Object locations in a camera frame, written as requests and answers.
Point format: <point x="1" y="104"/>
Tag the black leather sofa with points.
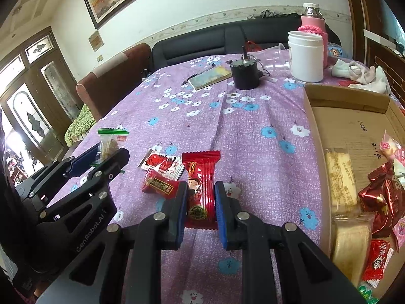
<point x="196" y="44"/>

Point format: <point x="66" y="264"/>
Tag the green silver snack packet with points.
<point x="367" y="291"/>

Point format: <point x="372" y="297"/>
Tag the black pen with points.
<point x="197" y="74"/>

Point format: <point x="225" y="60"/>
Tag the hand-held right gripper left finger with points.
<point x="180" y="215"/>

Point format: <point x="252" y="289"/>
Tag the small wall plaque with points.
<point x="96" y="40"/>

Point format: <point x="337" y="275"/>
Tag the green patterned cushion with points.
<point x="79" y="126"/>

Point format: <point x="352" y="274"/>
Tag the dark clothes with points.
<point x="272" y="14"/>

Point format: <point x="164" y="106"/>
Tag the golden cake packet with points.
<point x="341" y="177"/>

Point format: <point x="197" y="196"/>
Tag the small red snack packet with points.
<point x="376" y="259"/>

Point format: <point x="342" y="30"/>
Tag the white red snack packet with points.
<point x="161" y="163"/>

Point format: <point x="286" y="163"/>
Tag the wooden glass door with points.
<point x="31" y="101"/>

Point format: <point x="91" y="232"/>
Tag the bottle with pink sleeve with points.
<point x="313" y="22"/>

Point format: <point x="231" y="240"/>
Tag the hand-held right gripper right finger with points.
<point x="220" y="218"/>

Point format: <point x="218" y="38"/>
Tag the red bag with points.
<point x="253" y="45"/>

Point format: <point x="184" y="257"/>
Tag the white plastic jar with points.
<point x="307" y="57"/>

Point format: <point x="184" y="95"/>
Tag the clear plastic cup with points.
<point x="275" y="57"/>

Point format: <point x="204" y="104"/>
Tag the yellow notebook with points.
<point x="212" y="77"/>

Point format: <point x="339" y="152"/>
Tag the cardboard box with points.
<point x="348" y="126"/>

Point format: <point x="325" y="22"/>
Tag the brown armchair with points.
<point x="110" y="76"/>

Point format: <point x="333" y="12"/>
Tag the clear cake packet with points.
<point x="351" y="247"/>

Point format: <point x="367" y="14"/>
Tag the red dark label snack packet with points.
<point x="158" y="186"/>

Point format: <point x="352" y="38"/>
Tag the pink snack packet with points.
<point x="399" y="228"/>

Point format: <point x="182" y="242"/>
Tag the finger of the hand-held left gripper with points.
<point x="84" y="160"/>
<point x="107" y="167"/>

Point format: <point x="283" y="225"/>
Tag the red cartoon snack packet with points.
<point x="202" y="177"/>

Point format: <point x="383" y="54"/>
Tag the wall mirror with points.
<point x="389" y="22"/>

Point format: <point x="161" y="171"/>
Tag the dark red foil packet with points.
<point x="376" y="196"/>
<point x="386" y="224"/>
<point x="383" y="171"/>

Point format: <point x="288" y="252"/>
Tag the white cloth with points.
<point x="364" y="72"/>

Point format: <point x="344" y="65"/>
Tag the black cylindrical device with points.
<point x="245" y="72"/>

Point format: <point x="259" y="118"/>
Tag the green topped biscuit packet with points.
<point x="109" y="142"/>

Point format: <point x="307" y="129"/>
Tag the blue cartoon bag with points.
<point x="335" y="52"/>

